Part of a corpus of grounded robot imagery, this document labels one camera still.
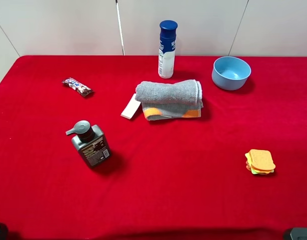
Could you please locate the folded grey orange towel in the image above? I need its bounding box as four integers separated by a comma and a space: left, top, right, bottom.
135, 79, 204, 121

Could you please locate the black base right corner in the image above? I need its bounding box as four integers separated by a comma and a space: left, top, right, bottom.
283, 227, 307, 240

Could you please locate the blue capped white bottle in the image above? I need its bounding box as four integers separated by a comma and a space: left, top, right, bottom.
158, 20, 178, 79

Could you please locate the toy sandwich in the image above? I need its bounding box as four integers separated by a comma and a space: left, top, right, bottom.
245, 149, 276, 175

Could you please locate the grey pump soap bottle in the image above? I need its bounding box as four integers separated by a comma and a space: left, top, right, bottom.
65, 120, 112, 168

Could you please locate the white towel label tag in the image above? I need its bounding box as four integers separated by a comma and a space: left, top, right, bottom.
120, 93, 141, 120

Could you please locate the light blue bowl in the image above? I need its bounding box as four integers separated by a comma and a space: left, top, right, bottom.
211, 56, 252, 91

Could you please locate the red velvet tablecloth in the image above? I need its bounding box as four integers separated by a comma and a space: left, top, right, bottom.
0, 56, 307, 240

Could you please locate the brown chocolate bar wrapper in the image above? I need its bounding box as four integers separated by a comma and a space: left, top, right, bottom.
62, 77, 94, 97

